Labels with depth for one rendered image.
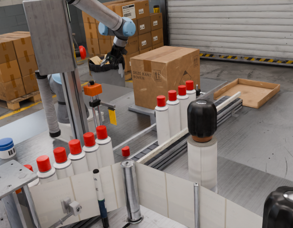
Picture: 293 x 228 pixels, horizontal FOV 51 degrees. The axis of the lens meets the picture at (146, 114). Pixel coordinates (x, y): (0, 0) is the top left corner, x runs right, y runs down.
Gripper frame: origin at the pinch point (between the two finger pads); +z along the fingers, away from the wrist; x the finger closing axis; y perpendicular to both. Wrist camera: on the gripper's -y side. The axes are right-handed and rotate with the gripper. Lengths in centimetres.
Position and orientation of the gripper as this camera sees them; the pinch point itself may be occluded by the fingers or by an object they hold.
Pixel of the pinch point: (111, 72)
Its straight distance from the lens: 192.2
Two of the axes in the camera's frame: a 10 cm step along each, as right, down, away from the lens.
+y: -3.7, 4.4, -8.2
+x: 8.6, 4.8, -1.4
